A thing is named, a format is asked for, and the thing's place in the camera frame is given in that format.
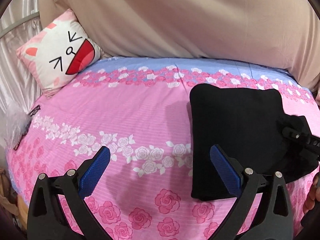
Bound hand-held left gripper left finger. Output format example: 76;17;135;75
27;145;112;240

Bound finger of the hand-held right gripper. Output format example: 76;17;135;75
276;115;310;145

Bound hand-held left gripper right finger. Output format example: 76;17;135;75
209;144;294;240

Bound black pants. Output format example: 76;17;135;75
187;84;320;202

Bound person's right hand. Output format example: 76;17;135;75
304;174;320;217

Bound pink rose print bedsheet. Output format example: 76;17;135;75
5;56;320;240

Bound black eyeglasses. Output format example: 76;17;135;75
28;105;41;117

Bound tan crumpled bag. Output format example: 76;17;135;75
0;169;28;230

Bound clear plastic bag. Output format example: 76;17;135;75
2;102;32;148

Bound cartoon cat face pillow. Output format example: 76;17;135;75
16;9;105;98

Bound shiny satin curtain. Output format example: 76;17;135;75
0;0;50;120

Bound beige quilt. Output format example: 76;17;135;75
37;0;320;93

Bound metal bed rail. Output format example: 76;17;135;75
0;11;40;39

